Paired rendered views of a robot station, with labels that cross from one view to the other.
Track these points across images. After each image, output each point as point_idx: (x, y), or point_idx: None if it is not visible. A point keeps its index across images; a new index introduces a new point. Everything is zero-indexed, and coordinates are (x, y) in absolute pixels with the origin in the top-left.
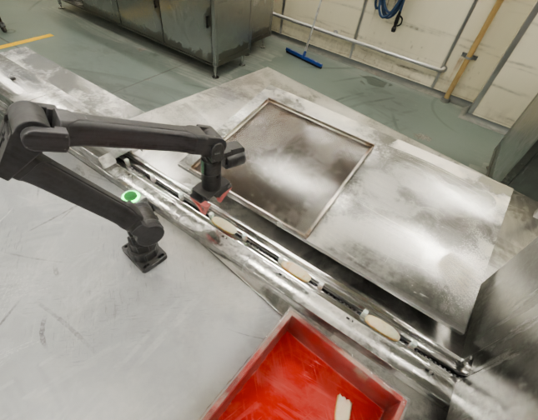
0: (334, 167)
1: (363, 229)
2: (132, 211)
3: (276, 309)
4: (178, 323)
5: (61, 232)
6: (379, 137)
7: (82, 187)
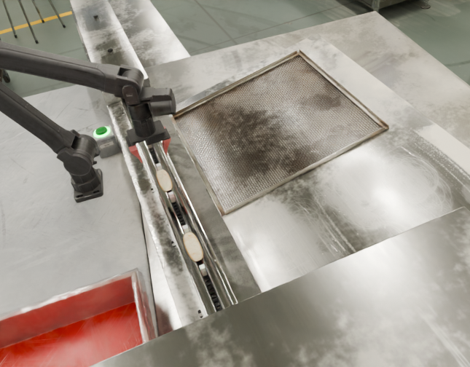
0: (315, 144)
1: (291, 226)
2: (60, 136)
3: (151, 277)
4: (68, 252)
5: (49, 151)
6: (407, 117)
7: (12, 103)
